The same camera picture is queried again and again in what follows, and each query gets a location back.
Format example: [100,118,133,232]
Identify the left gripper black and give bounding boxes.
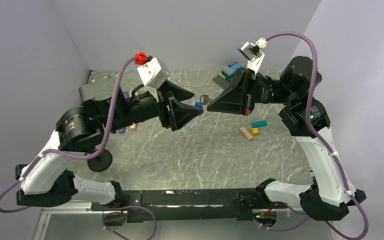
[104,77,204,133]

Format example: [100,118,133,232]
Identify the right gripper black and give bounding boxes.
[207,66,297,115]

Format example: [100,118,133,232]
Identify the blue key tag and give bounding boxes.
[194,102,204,109]

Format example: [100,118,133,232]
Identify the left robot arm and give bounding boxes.
[16,80,203,210]

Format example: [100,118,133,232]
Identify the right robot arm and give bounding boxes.
[207,56,366,221]

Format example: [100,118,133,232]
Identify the lego brick build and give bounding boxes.
[212,62,244,90]

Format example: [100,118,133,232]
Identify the wooden rectangular block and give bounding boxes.
[239,126,254,141]

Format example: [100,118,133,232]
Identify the teal block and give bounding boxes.
[251,120,268,128]

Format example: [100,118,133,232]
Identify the yellow cube block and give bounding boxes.
[251,128,259,136]

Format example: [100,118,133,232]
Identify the pink microphone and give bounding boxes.
[129,89,139,131]

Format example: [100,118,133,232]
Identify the black microphone stand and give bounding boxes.
[87,149,113,173]

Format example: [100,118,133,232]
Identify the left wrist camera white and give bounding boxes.
[137,56,170,102]

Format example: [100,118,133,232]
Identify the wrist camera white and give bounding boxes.
[237,37,268,75]
[137,56,170,102]

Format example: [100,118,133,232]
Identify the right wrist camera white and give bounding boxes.
[237,37,268,75]

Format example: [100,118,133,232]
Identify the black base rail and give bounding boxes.
[90,188,279,223]

